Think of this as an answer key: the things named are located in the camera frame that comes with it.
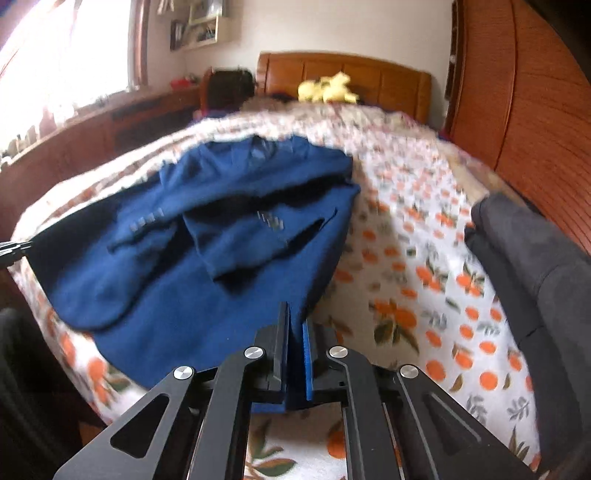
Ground navy blue suit jacket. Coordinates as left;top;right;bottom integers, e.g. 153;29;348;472
27;136;360;408

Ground folded dark grey clothes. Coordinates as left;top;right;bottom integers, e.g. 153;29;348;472
465;192;590;479

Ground orange-print white bed sheet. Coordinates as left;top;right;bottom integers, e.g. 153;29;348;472
14;104;541;470

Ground wooden desk cabinet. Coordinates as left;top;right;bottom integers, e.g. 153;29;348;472
0;86;199;240

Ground red bowl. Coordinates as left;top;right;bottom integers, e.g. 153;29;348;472
169;78;193;90

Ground wooden chair with black bag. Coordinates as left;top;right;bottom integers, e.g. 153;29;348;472
199;68;256;115

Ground yellow Pikachu plush toy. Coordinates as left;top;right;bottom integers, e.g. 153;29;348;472
297;72;360;104

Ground wooden bed headboard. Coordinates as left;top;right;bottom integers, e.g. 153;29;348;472
256;51;432;124

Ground wooden louvered wardrobe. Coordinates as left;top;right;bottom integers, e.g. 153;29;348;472
446;1;590;250

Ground window with wooden frame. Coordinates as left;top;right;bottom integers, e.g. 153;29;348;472
1;1;149;144

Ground white wall shelf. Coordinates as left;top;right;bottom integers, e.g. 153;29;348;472
169;0;229;51

